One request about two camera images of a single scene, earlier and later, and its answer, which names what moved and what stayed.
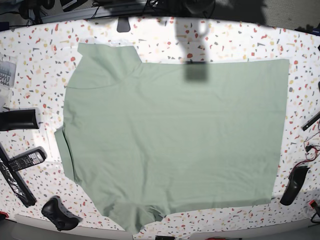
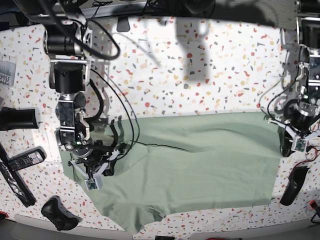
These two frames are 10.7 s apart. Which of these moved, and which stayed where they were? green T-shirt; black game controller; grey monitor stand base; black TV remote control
Moved: green T-shirt
Stayed: black game controller; black TV remote control; grey monitor stand base
